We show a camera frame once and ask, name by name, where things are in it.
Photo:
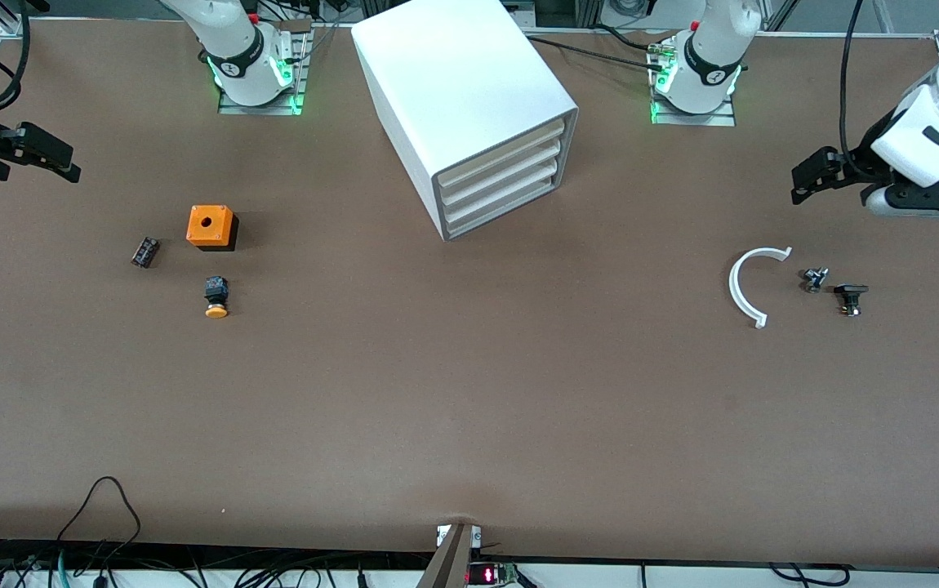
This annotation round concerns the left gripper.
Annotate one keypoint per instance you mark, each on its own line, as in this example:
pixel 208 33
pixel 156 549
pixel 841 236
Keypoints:
pixel 858 162

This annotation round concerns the orange push button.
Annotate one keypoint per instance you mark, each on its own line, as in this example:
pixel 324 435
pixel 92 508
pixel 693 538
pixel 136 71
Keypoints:
pixel 216 294

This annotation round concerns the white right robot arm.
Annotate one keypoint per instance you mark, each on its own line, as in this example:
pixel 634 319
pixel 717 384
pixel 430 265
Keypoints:
pixel 233 33

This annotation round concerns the small metal fitting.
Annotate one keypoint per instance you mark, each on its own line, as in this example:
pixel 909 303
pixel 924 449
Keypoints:
pixel 814 279

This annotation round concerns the black round knob part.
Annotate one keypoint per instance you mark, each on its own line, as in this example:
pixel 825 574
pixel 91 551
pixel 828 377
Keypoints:
pixel 850 296

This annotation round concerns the small black contact block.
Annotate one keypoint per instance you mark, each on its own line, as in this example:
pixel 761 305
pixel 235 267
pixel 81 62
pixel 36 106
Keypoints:
pixel 145 251

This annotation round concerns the white curved plastic arc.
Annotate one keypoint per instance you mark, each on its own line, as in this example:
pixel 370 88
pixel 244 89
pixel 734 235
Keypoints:
pixel 736 290

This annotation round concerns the orange box with hole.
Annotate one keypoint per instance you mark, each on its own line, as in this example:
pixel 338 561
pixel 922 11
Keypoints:
pixel 210 224

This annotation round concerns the device with red light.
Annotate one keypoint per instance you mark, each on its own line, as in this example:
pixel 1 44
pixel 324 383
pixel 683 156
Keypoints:
pixel 490 574

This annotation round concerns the brown camera mount bar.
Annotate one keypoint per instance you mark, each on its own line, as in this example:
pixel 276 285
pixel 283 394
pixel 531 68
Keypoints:
pixel 449 559

